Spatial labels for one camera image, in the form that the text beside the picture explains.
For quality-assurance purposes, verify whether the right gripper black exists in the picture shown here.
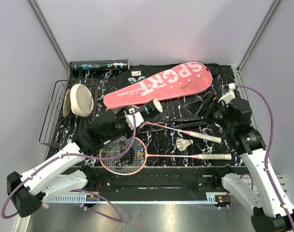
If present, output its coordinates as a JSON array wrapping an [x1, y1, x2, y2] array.
[[183, 91, 235, 131]]

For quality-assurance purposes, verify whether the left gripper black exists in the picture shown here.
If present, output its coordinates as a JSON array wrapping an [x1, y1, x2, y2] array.
[[103, 106, 141, 143]]

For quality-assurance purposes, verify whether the pink badminton racket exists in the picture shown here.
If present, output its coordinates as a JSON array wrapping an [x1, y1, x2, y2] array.
[[99, 138, 232, 175], [140, 121, 221, 144]]

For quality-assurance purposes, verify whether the pink racket cover bag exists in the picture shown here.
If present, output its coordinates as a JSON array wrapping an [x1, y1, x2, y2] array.
[[103, 62, 213, 109]]

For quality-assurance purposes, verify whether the white shuttlecock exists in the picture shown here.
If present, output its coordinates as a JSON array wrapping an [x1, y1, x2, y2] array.
[[152, 99, 163, 113], [176, 138, 193, 151]]

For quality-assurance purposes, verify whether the black teal shuttlecock tube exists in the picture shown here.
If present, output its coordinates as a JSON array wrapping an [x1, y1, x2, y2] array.
[[69, 59, 130, 72]]

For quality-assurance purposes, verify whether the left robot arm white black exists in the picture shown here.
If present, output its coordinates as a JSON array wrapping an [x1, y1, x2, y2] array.
[[1, 112, 138, 219]]

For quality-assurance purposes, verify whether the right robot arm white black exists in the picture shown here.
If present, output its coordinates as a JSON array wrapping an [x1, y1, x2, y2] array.
[[184, 93, 294, 232]]

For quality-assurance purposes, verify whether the black racket bag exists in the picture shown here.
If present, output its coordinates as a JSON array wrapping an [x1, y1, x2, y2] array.
[[116, 63, 221, 85]]

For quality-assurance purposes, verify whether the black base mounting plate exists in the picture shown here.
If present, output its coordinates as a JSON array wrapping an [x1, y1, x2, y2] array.
[[97, 174, 230, 195]]

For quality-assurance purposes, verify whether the black racket upper handle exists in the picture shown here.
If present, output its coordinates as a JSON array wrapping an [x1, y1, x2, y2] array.
[[171, 117, 202, 123]]

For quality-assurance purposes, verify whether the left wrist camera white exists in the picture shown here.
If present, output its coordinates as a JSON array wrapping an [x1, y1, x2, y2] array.
[[125, 108, 144, 130]]

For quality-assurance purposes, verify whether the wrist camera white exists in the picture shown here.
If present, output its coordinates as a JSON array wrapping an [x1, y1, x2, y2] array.
[[218, 83, 236, 105], [125, 108, 144, 130]]

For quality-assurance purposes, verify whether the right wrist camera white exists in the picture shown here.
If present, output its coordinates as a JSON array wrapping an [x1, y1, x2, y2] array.
[[218, 83, 236, 105]]

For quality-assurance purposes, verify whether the black wire basket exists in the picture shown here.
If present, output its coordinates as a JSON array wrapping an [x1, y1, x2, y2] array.
[[39, 79, 98, 148]]

